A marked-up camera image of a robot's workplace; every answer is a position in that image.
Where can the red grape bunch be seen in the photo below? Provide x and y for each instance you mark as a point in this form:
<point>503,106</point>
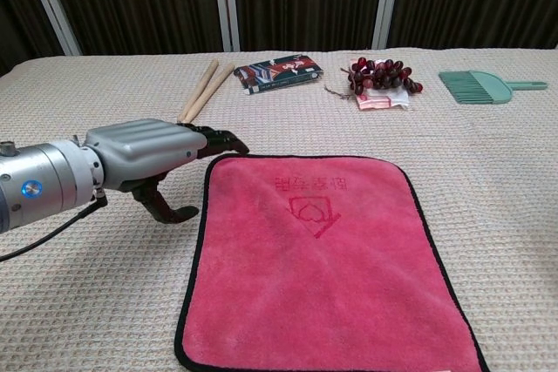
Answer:
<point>383,76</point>

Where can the pink cloth black trim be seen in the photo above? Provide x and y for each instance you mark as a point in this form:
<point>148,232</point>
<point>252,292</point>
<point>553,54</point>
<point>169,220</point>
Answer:
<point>305,280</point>

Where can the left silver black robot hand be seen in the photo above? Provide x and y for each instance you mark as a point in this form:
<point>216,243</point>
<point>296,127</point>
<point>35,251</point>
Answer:
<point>139,147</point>

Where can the pink white snack packet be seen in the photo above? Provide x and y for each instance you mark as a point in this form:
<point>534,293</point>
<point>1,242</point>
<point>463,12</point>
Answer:
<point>375,103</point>

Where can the beige textured table covering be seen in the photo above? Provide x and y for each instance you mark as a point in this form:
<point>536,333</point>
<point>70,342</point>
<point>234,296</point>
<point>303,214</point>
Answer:
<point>87,302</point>

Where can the white partition post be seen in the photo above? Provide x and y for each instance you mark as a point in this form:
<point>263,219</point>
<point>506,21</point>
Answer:
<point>385,2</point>
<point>226,6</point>
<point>52,6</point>

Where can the green hand brush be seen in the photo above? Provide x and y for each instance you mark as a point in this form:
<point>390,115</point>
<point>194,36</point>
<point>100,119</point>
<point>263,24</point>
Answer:
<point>479,86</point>

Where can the dark printed card box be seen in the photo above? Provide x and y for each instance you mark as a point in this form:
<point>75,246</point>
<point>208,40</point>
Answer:
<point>279,73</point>

